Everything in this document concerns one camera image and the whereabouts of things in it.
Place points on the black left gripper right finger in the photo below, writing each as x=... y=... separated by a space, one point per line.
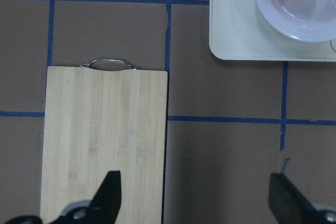
x=286 y=203

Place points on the cream tray with bear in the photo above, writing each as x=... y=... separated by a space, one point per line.
x=238 y=31

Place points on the white round plate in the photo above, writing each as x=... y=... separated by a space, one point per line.
x=303 y=20

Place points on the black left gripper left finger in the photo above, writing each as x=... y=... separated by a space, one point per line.
x=106 y=202

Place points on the bamboo cutting board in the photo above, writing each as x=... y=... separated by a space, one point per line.
x=97 y=121

